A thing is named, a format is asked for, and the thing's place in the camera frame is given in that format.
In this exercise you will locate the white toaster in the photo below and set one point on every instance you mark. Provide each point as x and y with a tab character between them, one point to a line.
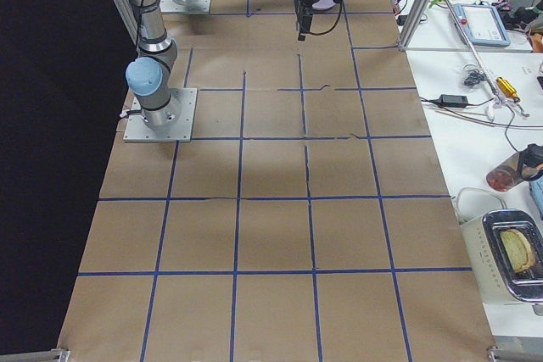
498	283

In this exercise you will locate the long grabber stick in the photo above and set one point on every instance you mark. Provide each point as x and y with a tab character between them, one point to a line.
500	98

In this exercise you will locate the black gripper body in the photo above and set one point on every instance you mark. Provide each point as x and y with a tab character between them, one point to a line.
305	1

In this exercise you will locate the bread slice in toaster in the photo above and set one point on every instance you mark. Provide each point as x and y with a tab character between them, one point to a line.
519	250

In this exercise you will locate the blue teach pendant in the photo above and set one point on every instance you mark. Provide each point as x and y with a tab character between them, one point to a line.
482	25

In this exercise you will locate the yellow tool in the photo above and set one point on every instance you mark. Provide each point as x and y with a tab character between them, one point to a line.
507	89

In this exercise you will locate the black power adapter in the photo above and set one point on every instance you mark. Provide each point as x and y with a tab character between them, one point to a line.
453	101

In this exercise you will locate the lavender round plate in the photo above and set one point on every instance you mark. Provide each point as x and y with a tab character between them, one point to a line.
324	5

